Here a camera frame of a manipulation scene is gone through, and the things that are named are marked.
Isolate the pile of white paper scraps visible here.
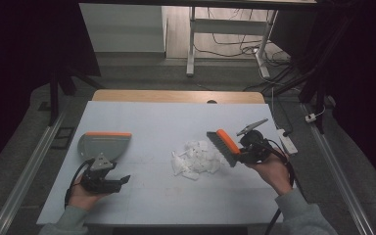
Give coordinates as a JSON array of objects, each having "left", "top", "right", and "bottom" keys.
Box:
[{"left": 170, "top": 139, "right": 225, "bottom": 181}]

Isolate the black curtain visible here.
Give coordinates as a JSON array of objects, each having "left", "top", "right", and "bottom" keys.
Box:
[
  {"left": 268, "top": 0, "right": 376, "bottom": 197},
  {"left": 0, "top": 0, "right": 103, "bottom": 180}
]

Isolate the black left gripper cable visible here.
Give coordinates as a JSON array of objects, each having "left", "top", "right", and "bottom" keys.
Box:
[{"left": 64, "top": 158, "right": 95, "bottom": 209}]

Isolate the wooden table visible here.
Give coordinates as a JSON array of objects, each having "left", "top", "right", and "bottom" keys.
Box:
[{"left": 91, "top": 89, "right": 266, "bottom": 105}]

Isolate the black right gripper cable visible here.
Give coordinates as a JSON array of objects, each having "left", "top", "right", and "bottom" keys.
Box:
[{"left": 263, "top": 139, "right": 297, "bottom": 235}]

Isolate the white desk frame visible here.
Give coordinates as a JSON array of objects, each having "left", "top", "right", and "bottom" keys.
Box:
[{"left": 185, "top": 6, "right": 279, "bottom": 79}]

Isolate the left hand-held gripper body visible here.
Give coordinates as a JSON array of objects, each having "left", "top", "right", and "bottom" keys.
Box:
[{"left": 79, "top": 153, "right": 122, "bottom": 195}]

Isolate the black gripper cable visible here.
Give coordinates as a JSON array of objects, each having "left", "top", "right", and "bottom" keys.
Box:
[
  {"left": 263, "top": 139, "right": 297, "bottom": 235},
  {"left": 64, "top": 158, "right": 95, "bottom": 209}
]

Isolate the aluminium rail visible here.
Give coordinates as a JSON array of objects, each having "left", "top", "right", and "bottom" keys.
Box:
[
  {"left": 302, "top": 103, "right": 376, "bottom": 235},
  {"left": 0, "top": 111, "right": 67, "bottom": 235}
]

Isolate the white power strip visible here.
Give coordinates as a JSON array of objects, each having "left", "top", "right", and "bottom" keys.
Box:
[{"left": 276, "top": 128, "right": 299, "bottom": 156}]

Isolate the black floor frame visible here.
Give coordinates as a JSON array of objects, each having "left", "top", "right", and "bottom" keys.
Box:
[{"left": 50, "top": 126, "right": 76, "bottom": 151}]

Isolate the person's left hand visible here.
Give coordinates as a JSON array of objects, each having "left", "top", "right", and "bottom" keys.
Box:
[{"left": 68, "top": 181, "right": 110, "bottom": 212}]

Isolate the light grey board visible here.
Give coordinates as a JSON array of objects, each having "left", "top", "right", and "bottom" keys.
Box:
[{"left": 36, "top": 100, "right": 309, "bottom": 227}]

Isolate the white cabinet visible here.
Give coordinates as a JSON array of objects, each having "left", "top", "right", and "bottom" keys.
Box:
[{"left": 78, "top": 3, "right": 168, "bottom": 53}]

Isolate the black stand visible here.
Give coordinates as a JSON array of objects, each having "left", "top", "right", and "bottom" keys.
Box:
[
  {"left": 47, "top": 63, "right": 106, "bottom": 127},
  {"left": 273, "top": 13, "right": 360, "bottom": 135}
]

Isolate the orange brush with grey bristles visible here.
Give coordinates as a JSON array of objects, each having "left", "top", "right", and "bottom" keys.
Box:
[{"left": 206, "top": 128, "right": 242, "bottom": 168}]

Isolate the person's right hand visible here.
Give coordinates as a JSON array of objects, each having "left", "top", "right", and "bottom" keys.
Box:
[{"left": 245, "top": 151, "right": 294, "bottom": 197}]

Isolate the tangle of black floor cables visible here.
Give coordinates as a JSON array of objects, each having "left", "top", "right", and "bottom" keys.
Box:
[{"left": 194, "top": 8, "right": 295, "bottom": 94}]

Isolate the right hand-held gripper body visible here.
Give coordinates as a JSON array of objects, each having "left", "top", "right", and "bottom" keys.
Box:
[{"left": 236, "top": 117, "right": 276, "bottom": 165}]

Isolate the grey dustpan with orange edge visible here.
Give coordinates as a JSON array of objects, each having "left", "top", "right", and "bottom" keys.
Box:
[{"left": 77, "top": 131, "right": 133, "bottom": 163}]

